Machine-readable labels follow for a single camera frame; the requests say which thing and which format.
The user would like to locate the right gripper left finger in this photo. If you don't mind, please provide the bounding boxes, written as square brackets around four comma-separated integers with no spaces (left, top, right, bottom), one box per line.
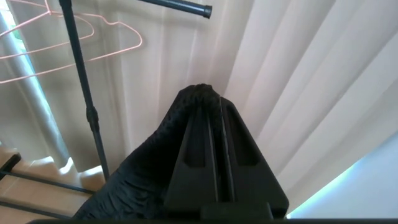
[164,105,220,216]

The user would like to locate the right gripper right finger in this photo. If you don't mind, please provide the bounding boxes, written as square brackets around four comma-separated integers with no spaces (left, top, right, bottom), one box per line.
[219,96,290,219]

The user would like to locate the black shorts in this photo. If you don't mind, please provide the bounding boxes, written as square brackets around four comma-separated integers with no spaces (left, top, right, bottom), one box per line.
[72,83,223,220]

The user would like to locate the pink clothes hanger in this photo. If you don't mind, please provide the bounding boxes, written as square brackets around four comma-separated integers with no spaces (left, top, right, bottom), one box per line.
[0,0,96,61]
[0,11,144,86]

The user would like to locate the black clothes rack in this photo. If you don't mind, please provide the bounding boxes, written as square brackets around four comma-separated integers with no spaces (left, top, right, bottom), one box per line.
[0,0,213,220]

